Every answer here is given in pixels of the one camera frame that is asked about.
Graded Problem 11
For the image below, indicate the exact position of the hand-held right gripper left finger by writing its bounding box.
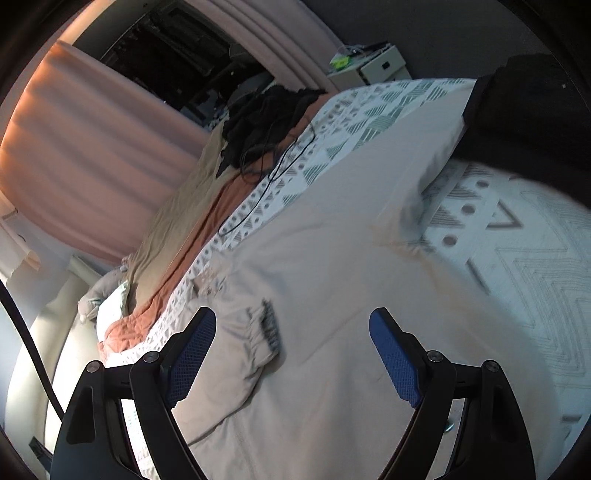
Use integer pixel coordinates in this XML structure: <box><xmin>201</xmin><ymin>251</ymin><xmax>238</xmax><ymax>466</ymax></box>
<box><xmin>50</xmin><ymin>307</ymin><xmax>218</xmax><ymax>480</ymax></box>

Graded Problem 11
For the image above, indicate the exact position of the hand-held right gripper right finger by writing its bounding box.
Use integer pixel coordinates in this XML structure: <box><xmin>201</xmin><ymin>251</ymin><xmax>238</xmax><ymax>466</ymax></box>
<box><xmin>369</xmin><ymin>307</ymin><xmax>536</xmax><ymax>480</ymax></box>

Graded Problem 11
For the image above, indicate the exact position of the pile of black clothes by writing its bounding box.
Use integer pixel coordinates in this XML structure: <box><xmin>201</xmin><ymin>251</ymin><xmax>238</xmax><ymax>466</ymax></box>
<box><xmin>221</xmin><ymin>85</ymin><xmax>326</xmax><ymax>181</ymax></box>

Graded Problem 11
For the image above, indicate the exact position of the grey plush toy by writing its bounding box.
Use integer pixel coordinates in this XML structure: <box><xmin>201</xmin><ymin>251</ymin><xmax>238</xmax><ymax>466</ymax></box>
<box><xmin>76</xmin><ymin>268</ymin><xmax>130</xmax><ymax>324</ymax></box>

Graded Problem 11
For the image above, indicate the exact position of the orange blanket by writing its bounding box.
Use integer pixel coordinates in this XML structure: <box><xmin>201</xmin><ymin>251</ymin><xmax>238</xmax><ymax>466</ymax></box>
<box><xmin>97</xmin><ymin>99</ymin><xmax>324</xmax><ymax>365</ymax></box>

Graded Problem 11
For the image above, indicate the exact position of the tan cloth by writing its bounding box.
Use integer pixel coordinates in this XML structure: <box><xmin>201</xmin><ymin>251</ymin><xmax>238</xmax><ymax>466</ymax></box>
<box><xmin>122</xmin><ymin>122</ymin><xmax>241</xmax><ymax>319</ymax></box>

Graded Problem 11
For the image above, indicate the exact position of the cream padded headboard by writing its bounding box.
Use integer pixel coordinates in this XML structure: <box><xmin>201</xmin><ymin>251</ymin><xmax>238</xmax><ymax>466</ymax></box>
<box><xmin>9</xmin><ymin>256</ymin><xmax>121</xmax><ymax>462</ymax></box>

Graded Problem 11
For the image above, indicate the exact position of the patterned white bedspread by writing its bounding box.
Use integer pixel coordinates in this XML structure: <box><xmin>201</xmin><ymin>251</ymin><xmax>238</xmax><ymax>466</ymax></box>
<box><xmin>97</xmin><ymin>78</ymin><xmax>591</xmax><ymax>480</ymax></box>

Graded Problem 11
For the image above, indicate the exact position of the pink curtain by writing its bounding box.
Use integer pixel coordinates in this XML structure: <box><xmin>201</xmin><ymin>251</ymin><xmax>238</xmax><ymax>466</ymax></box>
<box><xmin>185</xmin><ymin>0</ymin><xmax>342</xmax><ymax>93</ymax></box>
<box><xmin>0</xmin><ymin>39</ymin><xmax>213</xmax><ymax>266</ymax></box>

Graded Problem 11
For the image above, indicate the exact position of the black garment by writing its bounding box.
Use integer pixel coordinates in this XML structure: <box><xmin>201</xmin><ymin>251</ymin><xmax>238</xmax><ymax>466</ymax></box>
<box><xmin>455</xmin><ymin>54</ymin><xmax>591</xmax><ymax>208</ymax></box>

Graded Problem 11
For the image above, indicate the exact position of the white nightstand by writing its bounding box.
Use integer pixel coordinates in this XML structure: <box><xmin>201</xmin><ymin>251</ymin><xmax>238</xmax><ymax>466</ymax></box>
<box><xmin>325</xmin><ymin>44</ymin><xmax>411</xmax><ymax>93</ymax></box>

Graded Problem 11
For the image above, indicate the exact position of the dark window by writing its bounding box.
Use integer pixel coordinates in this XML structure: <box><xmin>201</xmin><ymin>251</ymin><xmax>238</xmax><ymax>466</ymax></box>
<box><xmin>74</xmin><ymin>0</ymin><xmax>269</xmax><ymax>130</ymax></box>

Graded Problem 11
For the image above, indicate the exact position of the black strap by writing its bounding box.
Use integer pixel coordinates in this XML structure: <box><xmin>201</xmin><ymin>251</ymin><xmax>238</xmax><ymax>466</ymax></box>
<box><xmin>0</xmin><ymin>279</ymin><xmax>65</xmax><ymax>416</ymax></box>

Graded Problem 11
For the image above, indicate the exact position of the thin black cable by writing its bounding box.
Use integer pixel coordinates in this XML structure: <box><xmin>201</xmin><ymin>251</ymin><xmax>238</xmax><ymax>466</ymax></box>
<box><xmin>218</xmin><ymin>92</ymin><xmax>318</xmax><ymax>238</ymax></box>

